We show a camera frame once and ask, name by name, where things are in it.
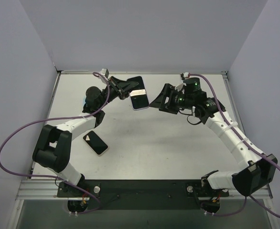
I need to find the purple phone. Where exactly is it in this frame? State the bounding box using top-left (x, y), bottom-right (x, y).
top-left (127, 76), bottom-right (149, 111)

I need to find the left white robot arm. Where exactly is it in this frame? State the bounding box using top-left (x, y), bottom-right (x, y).
top-left (32, 76), bottom-right (139, 196)

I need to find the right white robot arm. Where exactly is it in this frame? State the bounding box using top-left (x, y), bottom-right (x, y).
top-left (149, 77), bottom-right (278, 197)

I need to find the phone in cream case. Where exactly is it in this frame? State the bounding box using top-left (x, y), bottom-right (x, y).
top-left (83, 131), bottom-right (108, 156)

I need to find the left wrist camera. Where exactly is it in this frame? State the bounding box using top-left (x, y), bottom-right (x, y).
top-left (99, 68), bottom-right (109, 78)

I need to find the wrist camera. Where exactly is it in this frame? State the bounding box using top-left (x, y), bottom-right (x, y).
top-left (99, 68), bottom-right (109, 78)
top-left (180, 72), bottom-right (190, 81)

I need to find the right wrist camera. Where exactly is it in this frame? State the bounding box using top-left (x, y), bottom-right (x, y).
top-left (180, 72), bottom-right (190, 81)

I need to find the aluminium table edge frame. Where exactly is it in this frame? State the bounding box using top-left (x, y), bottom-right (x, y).
top-left (57, 70), bottom-right (228, 76)

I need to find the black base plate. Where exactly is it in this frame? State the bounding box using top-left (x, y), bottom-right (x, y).
top-left (57, 179), bottom-right (229, 211)

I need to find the aluminium front rail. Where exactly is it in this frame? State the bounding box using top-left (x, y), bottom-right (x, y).
top-left (16, 179), bottom-right (273, 200)

